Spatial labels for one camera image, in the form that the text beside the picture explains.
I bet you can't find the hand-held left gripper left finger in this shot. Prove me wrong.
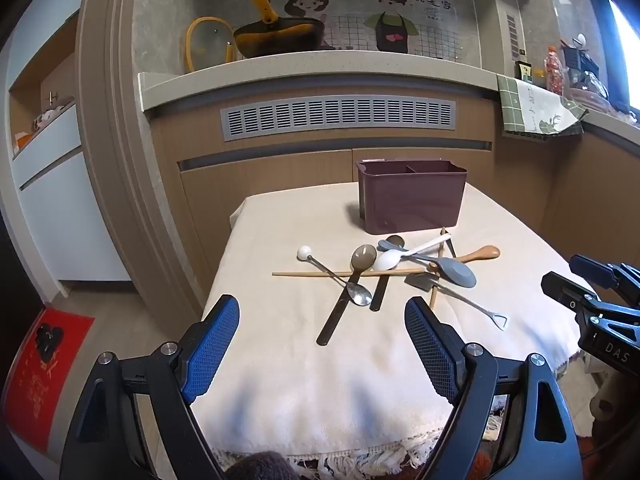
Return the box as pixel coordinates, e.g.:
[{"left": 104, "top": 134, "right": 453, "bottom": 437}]
[{"left": 60, "top": 294, "right": 241, "bottom": 480}]

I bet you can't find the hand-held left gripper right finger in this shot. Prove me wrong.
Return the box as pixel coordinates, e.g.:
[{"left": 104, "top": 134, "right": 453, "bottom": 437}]
[{"left": 404, "top": 296, "right": 586, "bottom": 480}]

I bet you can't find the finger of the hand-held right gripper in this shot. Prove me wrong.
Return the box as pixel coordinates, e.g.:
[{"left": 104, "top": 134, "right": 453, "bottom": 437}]
[
  {"left": 570, "top": 254, "right": 640, "bottom": 306},
  {"left": 541, "top": 271, "right": 608, "bottom": 321}
]

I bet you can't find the metal shovel-shaped spoon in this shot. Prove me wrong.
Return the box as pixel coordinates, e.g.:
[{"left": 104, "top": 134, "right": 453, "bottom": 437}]
[{"left": 404, "top": 271, "right": 510, "bottom": 332}]

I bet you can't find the dark spoon with black handle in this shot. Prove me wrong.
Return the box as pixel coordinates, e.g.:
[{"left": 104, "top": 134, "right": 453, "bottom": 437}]
[{"left": 370, "top": 235, "right": 407, "bottom": 311}]

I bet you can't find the grey spoon with wooden handle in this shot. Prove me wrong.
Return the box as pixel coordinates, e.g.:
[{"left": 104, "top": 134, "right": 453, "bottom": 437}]
[{"left": 435, "top": 244, "right": 502, "bottom": 289}]

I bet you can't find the white plastic spoon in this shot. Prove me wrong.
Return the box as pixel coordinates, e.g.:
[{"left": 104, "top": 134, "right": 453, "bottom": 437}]
[{"left": 374, "top": 234, "right": 453, "bottom": 272}]

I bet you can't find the wooden chopstick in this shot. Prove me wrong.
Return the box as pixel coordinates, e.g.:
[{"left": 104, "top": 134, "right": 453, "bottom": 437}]
[
  {"left": 272, "top": 269, "right": 426, "bottom": 278},
  {"left": 429, "top": 227, "right": 447, "bottom": 311}
]

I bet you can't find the grey-blue spoon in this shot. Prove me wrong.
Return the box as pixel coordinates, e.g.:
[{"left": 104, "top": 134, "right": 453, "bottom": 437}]
[{"left": 377, "top": 237, "right": 438, "bottom": 266}]

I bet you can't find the brown spoon with black handle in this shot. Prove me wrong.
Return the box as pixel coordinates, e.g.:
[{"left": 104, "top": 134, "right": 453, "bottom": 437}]
[{"left": 316, "top": 244, "right": 378, "bottom": 346}]

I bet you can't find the metal spoon with white ball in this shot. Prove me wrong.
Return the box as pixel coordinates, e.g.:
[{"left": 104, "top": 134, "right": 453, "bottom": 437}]
[{"left": 297, "top": 245, "right": 373, "bottom": 307}]

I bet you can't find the brown plastic utensil holder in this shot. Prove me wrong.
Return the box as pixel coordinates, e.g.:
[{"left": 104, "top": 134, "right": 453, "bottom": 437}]
[{"left": 355, "top": 159, "right": 468, "bottom": 235}]

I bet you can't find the cream table cloth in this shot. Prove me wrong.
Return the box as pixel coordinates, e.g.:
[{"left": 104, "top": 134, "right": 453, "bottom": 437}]
[{"left": 200, "top": 182, "right": 597, "bottom": 480}]

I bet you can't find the dark furry object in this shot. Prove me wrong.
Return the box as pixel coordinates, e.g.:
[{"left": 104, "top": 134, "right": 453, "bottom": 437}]
[{"left": 225, "top": 451, "right": 301, "bottom": 480}]

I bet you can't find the green checked cloth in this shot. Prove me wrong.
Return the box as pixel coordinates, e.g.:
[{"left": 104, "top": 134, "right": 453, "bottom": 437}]
[{"left": 496, "top": 74, "right": 591, "bottom": 136}]

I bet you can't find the red floor mat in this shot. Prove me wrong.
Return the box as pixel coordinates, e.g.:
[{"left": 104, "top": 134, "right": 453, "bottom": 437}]
[{"left": 5, "top": 307, "right": 96, "bottom": 453}]

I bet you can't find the wooden kitchen cabinet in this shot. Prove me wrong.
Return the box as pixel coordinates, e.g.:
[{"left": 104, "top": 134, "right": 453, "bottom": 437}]
[{"left": 150, "top": 110, "right": 640, "bottom": 311}]

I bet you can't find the red-filled plastic bottle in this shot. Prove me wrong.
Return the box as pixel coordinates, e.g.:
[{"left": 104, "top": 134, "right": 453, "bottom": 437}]
[{"left": 544, "top": 46, "right": 566, "bottom": 95}]

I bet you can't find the white storage cabinet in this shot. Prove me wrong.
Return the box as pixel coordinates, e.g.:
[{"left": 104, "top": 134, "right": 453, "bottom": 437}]
[{"left": 7, "top": 7, "right": 133, "bottom": 286}]

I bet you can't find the black dish rack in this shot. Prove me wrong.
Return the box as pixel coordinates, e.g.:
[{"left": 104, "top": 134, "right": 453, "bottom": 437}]
[{"left": 560, "top": 34, "right": 613, "bottom": 111}]

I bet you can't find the grey vent grille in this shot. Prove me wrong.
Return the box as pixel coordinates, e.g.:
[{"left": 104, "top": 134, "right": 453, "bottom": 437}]
[{"left": 220, "top": 100, "right": 458, "bottom": 142}]

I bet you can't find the glass lid with yellow rim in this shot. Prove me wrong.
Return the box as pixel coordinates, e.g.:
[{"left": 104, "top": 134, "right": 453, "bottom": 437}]
[{"left": 186, "top": 16, "right": 236, "bottom": 73}]

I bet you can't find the beige door frame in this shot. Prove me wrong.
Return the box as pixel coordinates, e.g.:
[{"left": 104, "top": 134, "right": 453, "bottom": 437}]
[{"left": 75, "top": 0, "right": 201, "bottom": 321}]

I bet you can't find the black pan with yellow handle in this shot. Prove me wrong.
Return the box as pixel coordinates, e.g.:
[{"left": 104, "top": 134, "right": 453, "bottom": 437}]
[{"left": 232, "top": 0, "right": 326, "bottom": 58}]

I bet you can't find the cartoon wall decal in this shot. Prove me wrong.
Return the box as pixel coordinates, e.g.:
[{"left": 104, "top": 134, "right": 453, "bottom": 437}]
[{"left": 280, "top": 0, "right": 476, "bottom": 56}]

